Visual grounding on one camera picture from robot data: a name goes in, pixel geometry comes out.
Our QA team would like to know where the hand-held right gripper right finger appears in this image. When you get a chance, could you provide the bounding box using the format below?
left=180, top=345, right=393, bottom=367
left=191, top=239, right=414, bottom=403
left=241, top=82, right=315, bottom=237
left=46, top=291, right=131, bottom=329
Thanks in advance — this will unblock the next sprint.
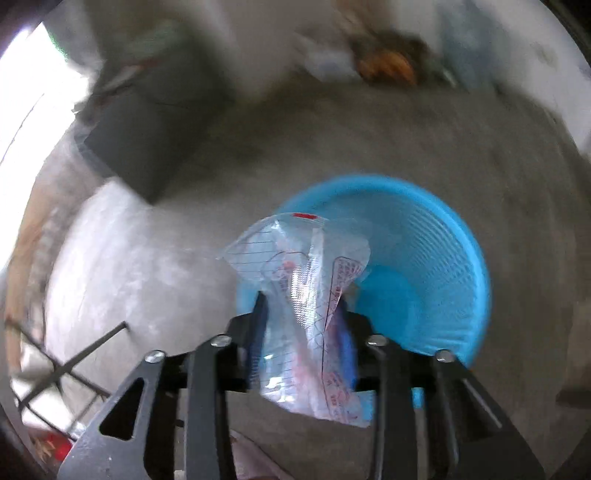
left=338, top=300, right=548, bottom=480

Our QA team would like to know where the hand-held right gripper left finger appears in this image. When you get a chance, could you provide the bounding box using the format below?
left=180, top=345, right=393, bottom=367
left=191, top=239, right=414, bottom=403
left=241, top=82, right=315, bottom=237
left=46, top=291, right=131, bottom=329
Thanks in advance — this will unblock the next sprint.
left=58, top=292, right=271, bottom=480

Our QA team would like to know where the clear printed plastic bag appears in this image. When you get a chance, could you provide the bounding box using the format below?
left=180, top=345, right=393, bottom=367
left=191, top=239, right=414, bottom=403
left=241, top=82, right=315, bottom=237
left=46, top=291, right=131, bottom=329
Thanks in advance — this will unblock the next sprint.
left=217, top=212, right=375, bottom=428

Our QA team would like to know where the blue plastic mesh basket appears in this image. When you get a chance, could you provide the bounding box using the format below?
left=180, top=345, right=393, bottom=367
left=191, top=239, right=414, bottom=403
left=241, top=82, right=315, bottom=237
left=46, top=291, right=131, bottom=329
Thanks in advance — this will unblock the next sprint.
left=235, top=174, right=491, bottom=411

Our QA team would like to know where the black metal rack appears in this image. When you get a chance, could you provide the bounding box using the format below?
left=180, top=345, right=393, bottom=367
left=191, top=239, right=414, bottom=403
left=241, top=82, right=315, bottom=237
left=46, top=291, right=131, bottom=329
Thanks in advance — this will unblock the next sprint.
left=4, top=318, right=130, bottom=439

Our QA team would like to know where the red packet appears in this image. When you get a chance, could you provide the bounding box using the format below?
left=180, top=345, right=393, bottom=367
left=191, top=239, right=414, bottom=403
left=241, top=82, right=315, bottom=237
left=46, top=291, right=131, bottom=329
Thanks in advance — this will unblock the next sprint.
left=28, top=431, right=75, bottom=467

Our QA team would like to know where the dark grey box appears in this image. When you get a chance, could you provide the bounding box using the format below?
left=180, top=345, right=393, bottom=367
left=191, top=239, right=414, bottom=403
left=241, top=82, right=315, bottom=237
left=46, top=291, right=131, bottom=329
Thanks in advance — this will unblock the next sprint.
left=81, top=60, right=236, bottom=204

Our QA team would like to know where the brown clutter pile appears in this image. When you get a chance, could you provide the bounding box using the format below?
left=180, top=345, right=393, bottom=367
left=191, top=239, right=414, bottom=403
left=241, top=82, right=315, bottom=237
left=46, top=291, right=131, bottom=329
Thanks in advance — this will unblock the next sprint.
left=295, top=9, right=462, bottom=88

